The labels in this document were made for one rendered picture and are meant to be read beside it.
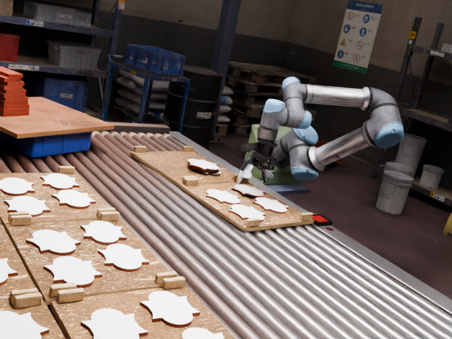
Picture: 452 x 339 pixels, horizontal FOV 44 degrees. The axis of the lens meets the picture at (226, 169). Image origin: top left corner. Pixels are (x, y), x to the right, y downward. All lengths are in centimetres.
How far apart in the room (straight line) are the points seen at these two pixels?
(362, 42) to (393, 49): 50
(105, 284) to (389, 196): 456
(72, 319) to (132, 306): 15
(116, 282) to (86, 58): 516
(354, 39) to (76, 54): 371
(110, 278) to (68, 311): 19
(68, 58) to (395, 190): 366
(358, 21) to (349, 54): 45
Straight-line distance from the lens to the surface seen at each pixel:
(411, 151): 677
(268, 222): 204
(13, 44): 615
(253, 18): 841
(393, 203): 577
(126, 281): 147
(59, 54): 636
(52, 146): 238
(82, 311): 134
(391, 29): 765
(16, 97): 245
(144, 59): 561
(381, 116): 235
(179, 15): 768
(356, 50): 793
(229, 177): 244
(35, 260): 153
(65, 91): 647
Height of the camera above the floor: 165
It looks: 16 degrees down
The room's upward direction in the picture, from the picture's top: 12 degrees clockwise
